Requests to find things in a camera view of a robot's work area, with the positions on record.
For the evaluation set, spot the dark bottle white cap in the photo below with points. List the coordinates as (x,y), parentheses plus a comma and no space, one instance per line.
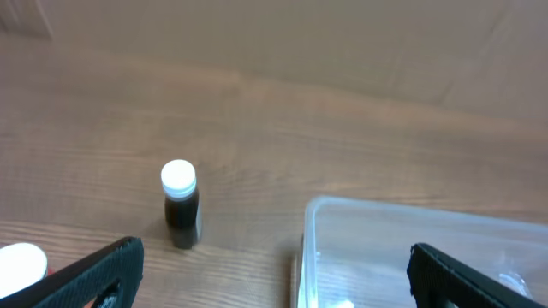
(182,209)

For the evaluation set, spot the clear plastic container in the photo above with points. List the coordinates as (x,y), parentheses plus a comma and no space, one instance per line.
(355,252)

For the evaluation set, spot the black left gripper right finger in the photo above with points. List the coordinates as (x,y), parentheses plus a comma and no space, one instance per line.
(438,280)

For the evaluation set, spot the orange Redoxon tube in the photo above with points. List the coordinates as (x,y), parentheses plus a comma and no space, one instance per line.
(22,265)

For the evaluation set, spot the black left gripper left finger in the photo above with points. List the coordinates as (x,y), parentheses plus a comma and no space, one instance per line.
(109,277)

